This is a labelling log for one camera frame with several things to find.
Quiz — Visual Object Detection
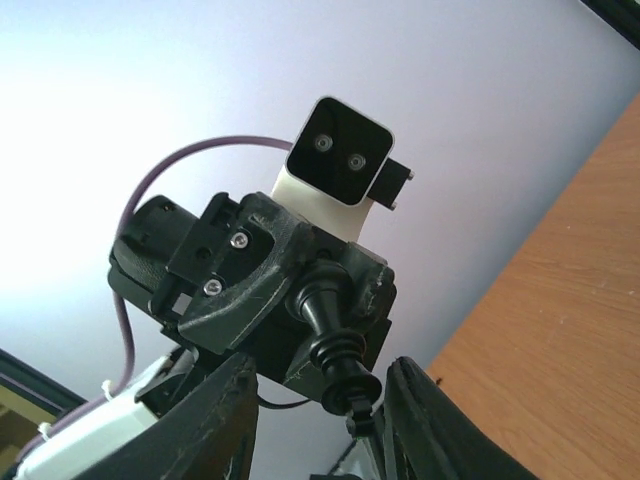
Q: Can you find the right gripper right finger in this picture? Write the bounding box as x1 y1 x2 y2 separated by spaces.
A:
383 357 536 479

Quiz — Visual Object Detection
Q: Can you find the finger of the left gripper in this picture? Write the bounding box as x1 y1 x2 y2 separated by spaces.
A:
344 244 397 370
178 192 315 353

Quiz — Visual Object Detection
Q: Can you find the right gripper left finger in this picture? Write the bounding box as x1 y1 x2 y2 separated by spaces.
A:
94 354 258 479

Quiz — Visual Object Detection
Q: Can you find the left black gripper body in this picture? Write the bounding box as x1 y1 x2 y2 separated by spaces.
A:
108 193 396 400

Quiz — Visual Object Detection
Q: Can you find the black chess piece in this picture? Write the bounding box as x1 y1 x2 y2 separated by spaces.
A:
286 260 382 439

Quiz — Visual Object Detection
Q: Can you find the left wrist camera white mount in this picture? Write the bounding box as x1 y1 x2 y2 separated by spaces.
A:
269 94 415 246

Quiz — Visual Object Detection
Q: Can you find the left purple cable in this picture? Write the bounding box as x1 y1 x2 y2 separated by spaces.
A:
19 134 296 461

